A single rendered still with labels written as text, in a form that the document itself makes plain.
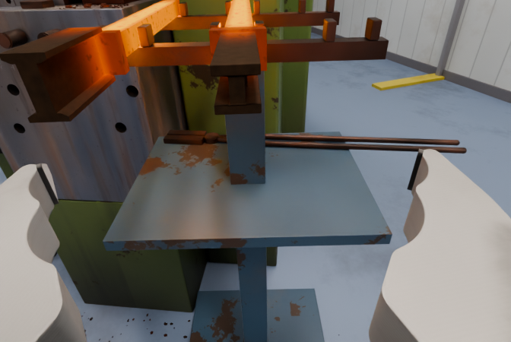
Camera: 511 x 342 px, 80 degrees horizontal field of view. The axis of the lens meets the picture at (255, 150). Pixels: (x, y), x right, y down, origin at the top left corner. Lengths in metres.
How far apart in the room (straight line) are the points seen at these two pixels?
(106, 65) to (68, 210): 0.70
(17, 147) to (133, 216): 0.45
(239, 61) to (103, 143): 0.61
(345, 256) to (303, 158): 0.76
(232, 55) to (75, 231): 0.87
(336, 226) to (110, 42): 0.36
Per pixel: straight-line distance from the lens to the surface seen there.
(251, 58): 0.19
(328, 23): 0.35
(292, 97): 1.28
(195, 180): 0.55
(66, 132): 0.80
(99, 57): 0.29
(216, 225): 0.46
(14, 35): 0.72
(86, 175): 0.84
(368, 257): 1.32
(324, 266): 1.25
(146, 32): 0.36
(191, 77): 0.83
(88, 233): 0.99
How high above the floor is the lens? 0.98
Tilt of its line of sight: 32 degrees down
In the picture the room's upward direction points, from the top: 2 degrees counter-clockwise
